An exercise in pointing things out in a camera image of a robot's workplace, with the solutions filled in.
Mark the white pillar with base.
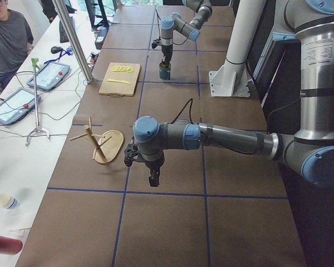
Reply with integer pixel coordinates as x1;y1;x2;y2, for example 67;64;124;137
209;0;266;97

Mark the teach pendant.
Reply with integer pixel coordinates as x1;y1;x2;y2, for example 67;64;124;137
0;88;35;125
36;62;70;91

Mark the black power brick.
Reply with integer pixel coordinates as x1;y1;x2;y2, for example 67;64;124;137
95;27;109;50

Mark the red bottle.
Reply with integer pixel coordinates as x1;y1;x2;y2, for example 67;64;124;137
0;236;23;255

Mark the teach pendant near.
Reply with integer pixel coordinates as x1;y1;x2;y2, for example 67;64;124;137
0;88;35;125

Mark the wooden cutting board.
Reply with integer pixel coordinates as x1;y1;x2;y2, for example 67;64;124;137
99;62;141;96

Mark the teach pendant far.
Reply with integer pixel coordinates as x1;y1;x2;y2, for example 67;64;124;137
36;62;70;91

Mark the seated person grey shirt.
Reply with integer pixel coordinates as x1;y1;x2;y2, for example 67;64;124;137
0;1;34;91

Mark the black camera cable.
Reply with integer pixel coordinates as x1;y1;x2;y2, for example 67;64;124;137
171;97;195;125

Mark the orange connector box one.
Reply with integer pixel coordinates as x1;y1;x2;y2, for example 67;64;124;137
89;52;99;65

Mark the black keyboard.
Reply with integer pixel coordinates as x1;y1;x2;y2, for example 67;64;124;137
59;16;75;43

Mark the metal reacher grabber tool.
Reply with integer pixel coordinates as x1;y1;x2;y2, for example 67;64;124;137
25;58;50;147

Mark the black computer mouse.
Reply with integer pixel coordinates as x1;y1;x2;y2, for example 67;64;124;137
51;46;63;54

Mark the white paper cup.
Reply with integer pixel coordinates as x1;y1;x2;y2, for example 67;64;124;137
0;193;19;210

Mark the yellow plastic knife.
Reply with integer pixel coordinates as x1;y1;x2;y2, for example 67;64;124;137
107;78;131;84

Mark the blue lanyard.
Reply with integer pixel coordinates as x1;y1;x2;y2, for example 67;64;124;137
46;47;73;65

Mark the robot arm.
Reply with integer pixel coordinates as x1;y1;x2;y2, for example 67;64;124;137
154;1;212;68
124;1;334;187

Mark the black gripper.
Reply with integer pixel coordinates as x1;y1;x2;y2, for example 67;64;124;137
143;151;164;187
161;45;172;63

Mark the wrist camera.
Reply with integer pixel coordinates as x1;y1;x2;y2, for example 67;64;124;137
124;144;141;167
151;38;162;49

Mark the aluminium frame post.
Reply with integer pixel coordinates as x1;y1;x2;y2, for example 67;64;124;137
52;0;93;84

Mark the dark blue cup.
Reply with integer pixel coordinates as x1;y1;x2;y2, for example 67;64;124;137
159;62;171;80

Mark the wooden cup storage rack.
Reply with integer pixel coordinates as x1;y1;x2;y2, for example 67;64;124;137
69;116;124;165

